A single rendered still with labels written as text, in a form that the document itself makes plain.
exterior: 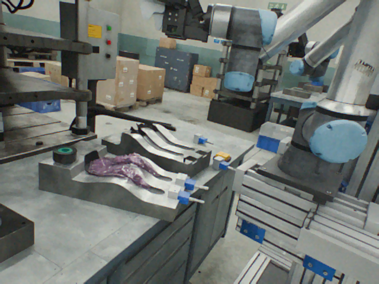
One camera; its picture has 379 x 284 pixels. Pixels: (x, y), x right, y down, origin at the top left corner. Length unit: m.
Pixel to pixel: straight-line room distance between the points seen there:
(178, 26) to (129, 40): 9.48
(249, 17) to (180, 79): 7.65
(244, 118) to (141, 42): 5.55
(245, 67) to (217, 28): 0.11
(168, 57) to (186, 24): 7.83
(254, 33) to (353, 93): 0.27
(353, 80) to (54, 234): 0.88
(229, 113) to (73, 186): 4.52
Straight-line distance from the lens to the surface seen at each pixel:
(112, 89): 5.18
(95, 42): 1.88
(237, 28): 0.74
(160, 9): 0.76
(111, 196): 1.03
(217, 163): 1.43
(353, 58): 0.78
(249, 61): 0.74
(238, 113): 5.33
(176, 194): 1.01
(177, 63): 8.41
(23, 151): 1.54
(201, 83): 8.17
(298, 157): 0.93
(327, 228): 0.90
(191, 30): 0.76
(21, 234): 0.88
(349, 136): 0.78
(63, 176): 1.09
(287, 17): 0.88
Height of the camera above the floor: 1.38
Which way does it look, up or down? 20 degrees down
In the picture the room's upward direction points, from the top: 9 degrees clockwise
